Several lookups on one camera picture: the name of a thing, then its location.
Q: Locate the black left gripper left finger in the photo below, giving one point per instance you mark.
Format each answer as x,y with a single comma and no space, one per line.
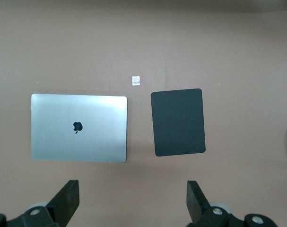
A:
65,201

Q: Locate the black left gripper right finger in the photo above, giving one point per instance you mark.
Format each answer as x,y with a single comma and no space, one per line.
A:
197,203

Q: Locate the black mouse pad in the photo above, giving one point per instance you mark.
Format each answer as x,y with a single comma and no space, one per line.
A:
178,123

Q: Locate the grey closed laptop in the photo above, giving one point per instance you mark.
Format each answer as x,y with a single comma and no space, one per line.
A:
79,127

